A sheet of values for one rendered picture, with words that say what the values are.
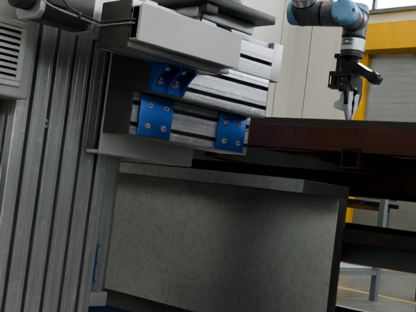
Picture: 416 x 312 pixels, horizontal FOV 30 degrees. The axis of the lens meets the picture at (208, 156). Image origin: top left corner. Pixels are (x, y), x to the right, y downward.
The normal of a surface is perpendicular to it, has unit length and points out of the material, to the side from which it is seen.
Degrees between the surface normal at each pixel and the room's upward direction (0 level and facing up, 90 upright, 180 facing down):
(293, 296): 90
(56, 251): 90
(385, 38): 90
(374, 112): 90
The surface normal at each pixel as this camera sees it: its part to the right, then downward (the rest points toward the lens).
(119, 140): 0.69, 0.05
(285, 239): -0.65, -0.11
